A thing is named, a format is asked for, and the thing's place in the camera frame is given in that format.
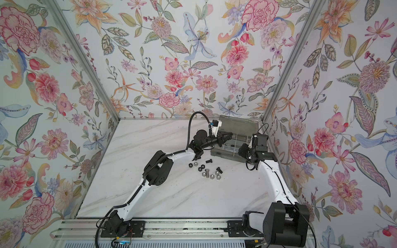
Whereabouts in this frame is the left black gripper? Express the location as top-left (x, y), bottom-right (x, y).
top-left (198, 132), bottom-right (231, 149)

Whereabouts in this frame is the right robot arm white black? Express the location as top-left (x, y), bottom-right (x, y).
top-left (238, 134), bottom-right (310, 248)

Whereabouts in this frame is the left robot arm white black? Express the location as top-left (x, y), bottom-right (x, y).
top-left (104, 130), bottom-right (233, 233)

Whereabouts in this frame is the grey plastic organizer box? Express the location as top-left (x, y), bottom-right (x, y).
top-left (211, 115), bottom-right (259, 163)

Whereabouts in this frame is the black hex nut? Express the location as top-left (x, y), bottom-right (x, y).
top-left (198, 164), bottom-right (205, 172)

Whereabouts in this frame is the silver bolt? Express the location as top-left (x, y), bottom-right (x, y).
top-left (202, 169), bottom-right (210, 178)

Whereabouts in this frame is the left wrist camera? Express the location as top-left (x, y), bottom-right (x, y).
top-left (209, 120), bottom-right (222, 137)

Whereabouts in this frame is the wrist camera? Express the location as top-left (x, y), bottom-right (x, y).
top-left (252, 133), bottom-right (268, 151)
top-left (209, 120), bottom-right (222, 137)

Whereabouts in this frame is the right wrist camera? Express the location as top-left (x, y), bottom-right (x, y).
top-left (252, 133), bottom-right (268, 151)

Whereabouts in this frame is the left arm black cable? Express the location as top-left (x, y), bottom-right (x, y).
top-left (94, 111), bottom-right (212, 248)

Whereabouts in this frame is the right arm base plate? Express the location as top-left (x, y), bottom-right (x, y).
top-left (224, 220), bottom-right (263, 238)

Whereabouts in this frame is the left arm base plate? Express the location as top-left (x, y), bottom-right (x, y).
top-left (100, 221), bottom-right (146, 238)

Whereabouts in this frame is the aluminium front rail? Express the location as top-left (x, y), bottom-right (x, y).
top-left (49, 217), bottom-right (317, 241)

